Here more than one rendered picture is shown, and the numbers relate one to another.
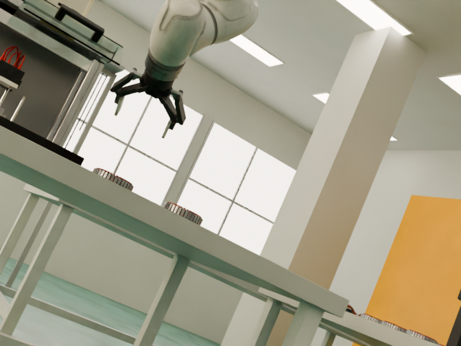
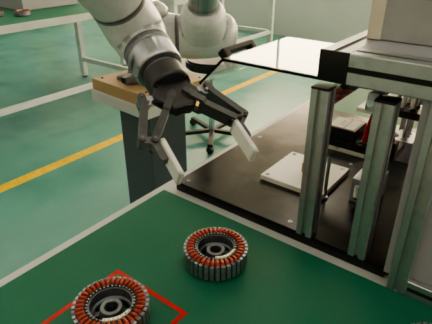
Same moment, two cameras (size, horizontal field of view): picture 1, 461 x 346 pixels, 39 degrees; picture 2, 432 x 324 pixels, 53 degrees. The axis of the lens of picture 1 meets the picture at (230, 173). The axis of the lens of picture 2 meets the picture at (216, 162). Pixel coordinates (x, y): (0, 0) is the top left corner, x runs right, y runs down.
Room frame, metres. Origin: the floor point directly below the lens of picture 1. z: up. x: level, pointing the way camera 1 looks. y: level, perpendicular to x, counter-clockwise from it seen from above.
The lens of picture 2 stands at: (2.19, 0.00, 1.26)
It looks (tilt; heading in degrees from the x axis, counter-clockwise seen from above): 28 degrees down; 153
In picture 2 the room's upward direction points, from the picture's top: straight up
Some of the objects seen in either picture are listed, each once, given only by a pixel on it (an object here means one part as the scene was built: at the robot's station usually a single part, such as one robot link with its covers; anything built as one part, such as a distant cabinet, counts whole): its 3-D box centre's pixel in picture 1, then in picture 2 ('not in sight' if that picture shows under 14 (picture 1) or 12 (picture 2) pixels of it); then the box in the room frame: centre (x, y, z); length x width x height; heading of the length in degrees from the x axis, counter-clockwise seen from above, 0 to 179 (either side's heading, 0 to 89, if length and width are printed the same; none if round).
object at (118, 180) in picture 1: (111, 182); (215, 252); (1.66, 0.27, 0.77); 0.11 x 0.11 x 0.04
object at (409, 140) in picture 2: not in sight; (404, 145); (1.54, 0.86, 0.80); 0.07 x 0.05 x 0.06; 115
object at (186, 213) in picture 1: (181, 215); (111, 310); (1.70, 0.07, 0.77); 0.11 x 0.11 x 0.04
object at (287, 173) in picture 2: not in sight; (305, 173); (1.51, 0.57, 0.78); 0.15 x 0.15 x 0.01; 25
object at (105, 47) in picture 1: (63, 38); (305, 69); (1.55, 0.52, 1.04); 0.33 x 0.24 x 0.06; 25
